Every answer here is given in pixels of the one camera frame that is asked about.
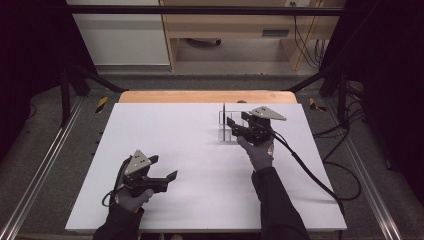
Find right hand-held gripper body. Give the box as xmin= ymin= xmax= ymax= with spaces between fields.
xmin=234 ymin=105 xmax=287 ymax=146

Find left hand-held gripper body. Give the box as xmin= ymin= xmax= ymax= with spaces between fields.
xmin=120 ymin=149 xmax=170 ymax=198

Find clear acrylic organizer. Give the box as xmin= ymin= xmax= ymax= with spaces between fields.
xmin=217 ymin=109 xmax=250 ymax=144

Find person's left hand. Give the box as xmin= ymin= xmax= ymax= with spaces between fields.
xmin=114 ymin=186 xmax=155 ymax=214

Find person's right hand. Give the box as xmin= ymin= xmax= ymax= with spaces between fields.
xmin=236 ymin=135 xmax=275 ymax=172

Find white board sheet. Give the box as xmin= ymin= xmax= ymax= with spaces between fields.
xmin=64 ymin=102 xmax=348 ymax=233

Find wooden table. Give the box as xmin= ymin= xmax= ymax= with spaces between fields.
xmin=118 ymin=90 xmax=299 ymax=105

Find yellow clamp right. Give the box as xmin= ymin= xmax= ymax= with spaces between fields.
xmin=308 ymin=97 xmax=328 ymax=113

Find yellow clamp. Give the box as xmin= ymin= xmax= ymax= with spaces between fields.
xmin=308 ymin=97 xmax=328 ymax=113
xmin=95 ymin=95 xmax=110 ymax=115

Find yellow clamp left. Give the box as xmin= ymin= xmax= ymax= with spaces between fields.
xmin=95 ymin=95 xmax=110 ymax=115

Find light wooden desk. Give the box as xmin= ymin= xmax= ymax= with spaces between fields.
xmin=158 ymin=0 xmax=348 ymax=72

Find white cabinet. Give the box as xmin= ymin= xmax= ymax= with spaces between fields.
xmin=65 ymin=0 xmax=171 ymax=67

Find black curtain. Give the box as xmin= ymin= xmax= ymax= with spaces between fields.
xmin=0 ymin=0 xmax=98 ymax=164
xmin=321 ymin=0 xmax=424 ymax=204

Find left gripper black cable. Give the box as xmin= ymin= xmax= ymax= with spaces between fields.
xmin=101 ymin=155 xmax=132 ymax=208

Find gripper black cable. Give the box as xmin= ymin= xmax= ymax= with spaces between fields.
xmin=101 ymin=155 xmax=132 ymax=208
xmin=265 ymin=125 xmax=363 ymax=216

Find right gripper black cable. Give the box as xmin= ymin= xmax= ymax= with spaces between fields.
xmin=265 ymin=125 xmax=363 ymax=216

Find black metal frame stand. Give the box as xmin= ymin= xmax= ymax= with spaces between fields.
xmin=285 ymin=62 xmax=352 ymax=130
xmin=59 ymin=62 xmax=130 ymax=128

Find hanging black cables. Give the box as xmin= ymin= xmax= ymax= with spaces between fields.
xmin=289 ymin=1 xmax=330 ymax=70

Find black floor cables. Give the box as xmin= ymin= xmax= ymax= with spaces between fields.
xmin=312 ymin=80 xmax=367 ymax=163

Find aluminium floor rail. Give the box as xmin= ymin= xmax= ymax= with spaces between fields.
xmin=323 ymin=99 xmax=404 ymax=240
xmin=0 ymin=95 xmax=85 ymax=240

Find black horizontal frame bar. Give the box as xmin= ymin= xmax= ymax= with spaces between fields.
xmin=65 ymin=4 xmax=346 ymax=17

